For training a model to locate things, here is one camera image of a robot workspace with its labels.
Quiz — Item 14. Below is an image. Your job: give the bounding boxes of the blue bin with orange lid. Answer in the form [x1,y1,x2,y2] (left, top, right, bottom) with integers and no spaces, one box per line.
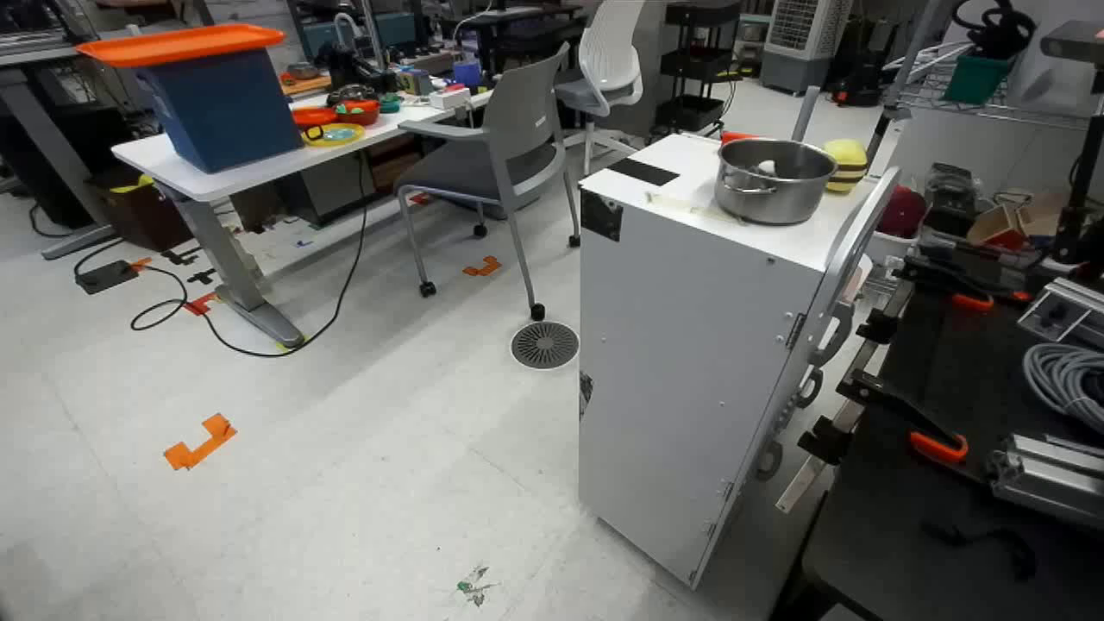
[82,19,300,173]

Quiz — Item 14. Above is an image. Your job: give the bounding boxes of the black wire shelf cart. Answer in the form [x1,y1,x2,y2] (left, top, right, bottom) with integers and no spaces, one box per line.
[656,0,741,135]

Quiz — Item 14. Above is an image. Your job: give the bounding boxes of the white desk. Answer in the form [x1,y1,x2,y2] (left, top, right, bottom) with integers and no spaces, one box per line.
[113,94,489,348]

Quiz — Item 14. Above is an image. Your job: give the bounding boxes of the orange floor tape marker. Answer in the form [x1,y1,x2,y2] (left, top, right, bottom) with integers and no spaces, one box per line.
[160,413,238,468]

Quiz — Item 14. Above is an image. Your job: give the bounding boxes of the black power cable on floor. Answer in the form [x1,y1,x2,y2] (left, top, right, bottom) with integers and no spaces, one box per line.
[127,148,371,361]

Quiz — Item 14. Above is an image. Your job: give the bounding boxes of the grey office chair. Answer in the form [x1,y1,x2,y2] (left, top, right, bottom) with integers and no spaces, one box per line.
[396,45,580,322]

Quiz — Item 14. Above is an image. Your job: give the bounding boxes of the orange handled clamp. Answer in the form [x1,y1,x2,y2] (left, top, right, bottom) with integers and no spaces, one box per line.
[834,368,972,468]

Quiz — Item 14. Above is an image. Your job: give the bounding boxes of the white office chair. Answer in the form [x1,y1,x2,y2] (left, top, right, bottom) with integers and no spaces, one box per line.
[555,0,646,169]

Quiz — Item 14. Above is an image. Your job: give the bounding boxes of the aluminium extrusion rail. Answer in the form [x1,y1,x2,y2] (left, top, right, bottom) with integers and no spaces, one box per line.
[990,434,1104,531]

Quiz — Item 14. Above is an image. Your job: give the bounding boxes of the black table with clamps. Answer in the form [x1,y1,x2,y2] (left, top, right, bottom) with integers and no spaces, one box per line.
[770,286,1104,621]

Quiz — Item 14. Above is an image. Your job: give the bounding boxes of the grey coiled cable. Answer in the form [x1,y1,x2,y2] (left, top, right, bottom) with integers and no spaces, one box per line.
[1022,339,1104,434]

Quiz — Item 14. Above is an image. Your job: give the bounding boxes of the steel cooking pot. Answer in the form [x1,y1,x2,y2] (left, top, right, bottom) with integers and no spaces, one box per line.
[712,139,834,226]

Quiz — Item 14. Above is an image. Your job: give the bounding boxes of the yellow sponge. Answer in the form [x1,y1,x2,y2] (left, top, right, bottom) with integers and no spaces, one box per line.
[824,139,869,193]

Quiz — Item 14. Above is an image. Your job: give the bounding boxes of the white metal cabinet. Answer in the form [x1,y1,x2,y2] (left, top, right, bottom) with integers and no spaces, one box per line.
[580,135,901,583]

